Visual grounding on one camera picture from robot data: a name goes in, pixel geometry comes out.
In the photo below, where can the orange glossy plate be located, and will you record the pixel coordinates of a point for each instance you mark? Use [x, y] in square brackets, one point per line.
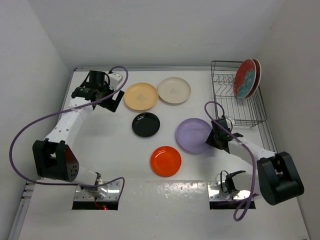
[165, 161]

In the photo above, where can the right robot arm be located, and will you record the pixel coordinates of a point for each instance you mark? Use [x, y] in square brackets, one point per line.
[278, 176]

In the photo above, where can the red teal floral plate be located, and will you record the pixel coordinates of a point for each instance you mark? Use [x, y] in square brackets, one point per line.
[257, 78]
[245, 78]

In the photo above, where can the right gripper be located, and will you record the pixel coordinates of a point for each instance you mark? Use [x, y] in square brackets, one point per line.
[210, 140]

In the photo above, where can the lilac plastic plate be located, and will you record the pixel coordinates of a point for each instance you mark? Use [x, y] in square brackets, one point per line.
[192, 134]

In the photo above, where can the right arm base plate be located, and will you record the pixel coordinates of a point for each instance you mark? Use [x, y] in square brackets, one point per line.
[220, 200]

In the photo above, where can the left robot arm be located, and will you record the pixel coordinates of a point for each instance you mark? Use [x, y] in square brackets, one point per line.
[53, 156]

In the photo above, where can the grey wire dish rack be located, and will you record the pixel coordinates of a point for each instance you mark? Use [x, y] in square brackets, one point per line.
[246, 112]

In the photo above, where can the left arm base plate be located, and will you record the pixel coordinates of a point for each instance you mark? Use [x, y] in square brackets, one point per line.
[108, 199]

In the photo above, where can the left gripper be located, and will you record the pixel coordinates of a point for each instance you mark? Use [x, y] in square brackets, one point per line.
[112, 103]

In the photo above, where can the yellow plastic plate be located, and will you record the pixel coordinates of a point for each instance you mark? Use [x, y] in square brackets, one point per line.
[141, 96]

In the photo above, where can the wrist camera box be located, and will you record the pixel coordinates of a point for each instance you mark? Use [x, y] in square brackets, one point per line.
[230, 122]
[114, 79]

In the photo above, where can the black glossy plate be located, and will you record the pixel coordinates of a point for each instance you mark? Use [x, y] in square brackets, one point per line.
[146, 124]

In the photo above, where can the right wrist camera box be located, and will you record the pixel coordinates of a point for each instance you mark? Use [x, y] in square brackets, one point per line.
[230, 122]

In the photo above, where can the cream plastic plate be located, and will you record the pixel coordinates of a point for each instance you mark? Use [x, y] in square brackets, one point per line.
[174, 90]

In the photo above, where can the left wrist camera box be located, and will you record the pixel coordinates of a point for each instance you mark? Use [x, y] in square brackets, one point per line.
[114, 79]

